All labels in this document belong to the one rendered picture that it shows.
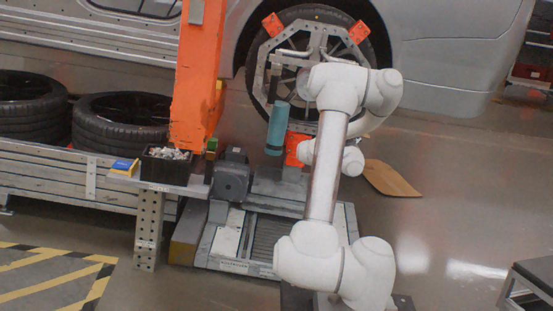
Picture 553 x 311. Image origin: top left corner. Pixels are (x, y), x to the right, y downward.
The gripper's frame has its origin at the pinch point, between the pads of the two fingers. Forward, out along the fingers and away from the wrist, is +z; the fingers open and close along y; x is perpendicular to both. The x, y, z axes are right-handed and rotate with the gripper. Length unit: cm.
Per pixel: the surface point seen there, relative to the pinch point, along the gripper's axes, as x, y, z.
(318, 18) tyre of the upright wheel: 52, 19, 17
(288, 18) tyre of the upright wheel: 60, 7, 17
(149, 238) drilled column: 24, -90, -46
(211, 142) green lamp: 43, -41, -43
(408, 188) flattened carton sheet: -87, 0, 100
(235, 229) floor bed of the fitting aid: -7, -72, -8
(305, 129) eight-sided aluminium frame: 10.7, -17.0, 13.5
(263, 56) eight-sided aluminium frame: 54, -12, 9
